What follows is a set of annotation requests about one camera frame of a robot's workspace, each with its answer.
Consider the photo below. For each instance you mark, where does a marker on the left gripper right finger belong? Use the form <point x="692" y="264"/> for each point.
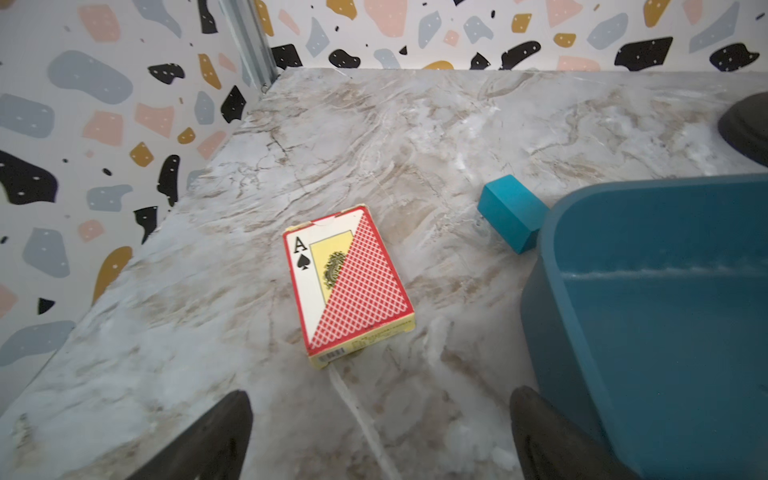
<point x="549" y="446"/>

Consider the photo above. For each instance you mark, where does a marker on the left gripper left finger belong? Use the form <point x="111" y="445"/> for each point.
<point x="213" y="447"/>

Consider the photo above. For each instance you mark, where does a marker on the teal plastic storage box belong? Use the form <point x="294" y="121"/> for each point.
<point x="645" y="318"/>

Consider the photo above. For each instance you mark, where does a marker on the red patterned card box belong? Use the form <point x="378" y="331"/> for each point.
<point x="347" y="291"/>

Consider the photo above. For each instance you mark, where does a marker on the teal rectangular block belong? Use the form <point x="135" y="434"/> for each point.
<point x="515" y="212"/>

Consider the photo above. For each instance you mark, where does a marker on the microphone on black stand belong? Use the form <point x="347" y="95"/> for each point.
<point x="744" y="127"/>

